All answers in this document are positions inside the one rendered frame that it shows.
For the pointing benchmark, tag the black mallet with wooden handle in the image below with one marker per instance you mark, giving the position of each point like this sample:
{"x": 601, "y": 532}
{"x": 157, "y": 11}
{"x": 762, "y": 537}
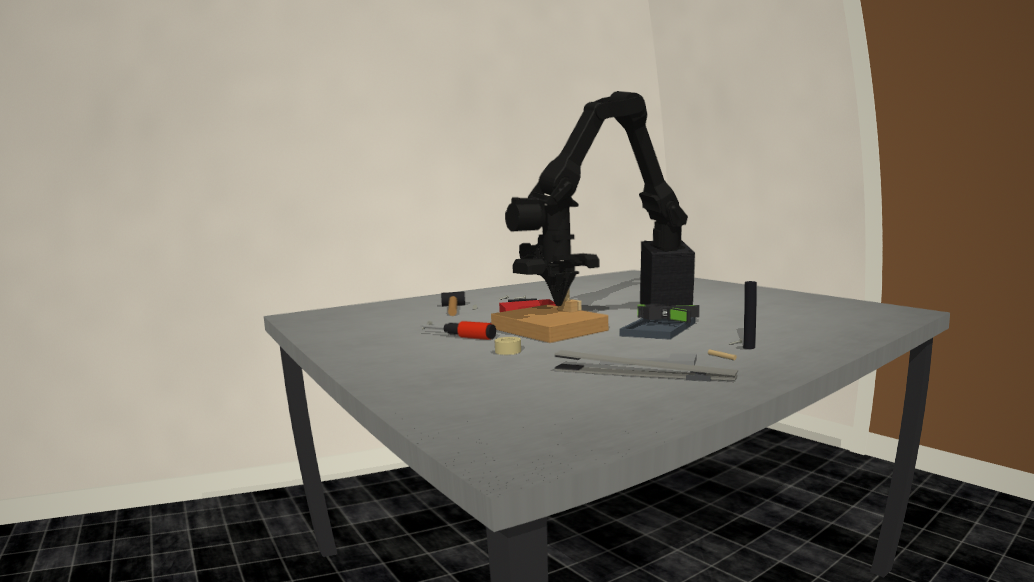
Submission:
{"x": 452, "y": 299}

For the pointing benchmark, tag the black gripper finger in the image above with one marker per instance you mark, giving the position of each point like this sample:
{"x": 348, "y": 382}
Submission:
{"x": 568, "y": 279}
{"x": 555, "y": 284}

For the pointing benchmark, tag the light wooden board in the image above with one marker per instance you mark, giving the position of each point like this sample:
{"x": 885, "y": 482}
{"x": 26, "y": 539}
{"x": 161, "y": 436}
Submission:
{"x": 547, "y": 323}

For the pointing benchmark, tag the red screwdriver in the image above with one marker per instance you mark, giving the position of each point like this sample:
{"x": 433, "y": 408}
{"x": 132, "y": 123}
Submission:
{"x": 466, "y": 329}

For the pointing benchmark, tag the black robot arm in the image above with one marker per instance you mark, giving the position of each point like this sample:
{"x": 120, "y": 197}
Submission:
{"x": 562, "y": 175}

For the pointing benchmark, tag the red open tray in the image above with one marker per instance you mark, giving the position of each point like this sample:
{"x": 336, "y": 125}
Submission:
{"x": 508, "y": 306}

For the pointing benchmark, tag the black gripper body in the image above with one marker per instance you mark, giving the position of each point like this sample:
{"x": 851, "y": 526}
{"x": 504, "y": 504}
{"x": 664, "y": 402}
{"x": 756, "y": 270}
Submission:
{"x": 556, "y": 247}

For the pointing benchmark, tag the tan short cylinder with hole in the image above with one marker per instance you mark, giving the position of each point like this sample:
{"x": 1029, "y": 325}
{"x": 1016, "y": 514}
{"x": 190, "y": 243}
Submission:
{"x": 507, "y": 345}

